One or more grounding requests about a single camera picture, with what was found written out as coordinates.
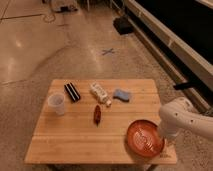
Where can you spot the black rectangular box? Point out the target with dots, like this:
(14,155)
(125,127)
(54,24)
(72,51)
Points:
(73,93)

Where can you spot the black bag on floor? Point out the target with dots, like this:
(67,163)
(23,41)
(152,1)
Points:
(122,25)

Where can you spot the clear plastic cup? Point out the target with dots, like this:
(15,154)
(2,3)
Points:
(56,101)

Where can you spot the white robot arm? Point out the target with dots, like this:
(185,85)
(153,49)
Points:
(178,114)

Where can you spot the long white bench rail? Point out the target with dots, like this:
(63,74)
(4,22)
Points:
(180,34)

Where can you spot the white carton box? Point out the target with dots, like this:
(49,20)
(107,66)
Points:
(102,96)

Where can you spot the blue sponge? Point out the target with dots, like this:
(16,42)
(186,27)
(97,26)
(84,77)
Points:
(121,95)

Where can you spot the wooden table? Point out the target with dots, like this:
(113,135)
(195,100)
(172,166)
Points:
(74,138)

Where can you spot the white machine base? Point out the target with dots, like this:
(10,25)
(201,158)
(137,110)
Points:
(63,5)

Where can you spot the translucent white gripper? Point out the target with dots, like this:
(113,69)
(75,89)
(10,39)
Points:
(168,132)

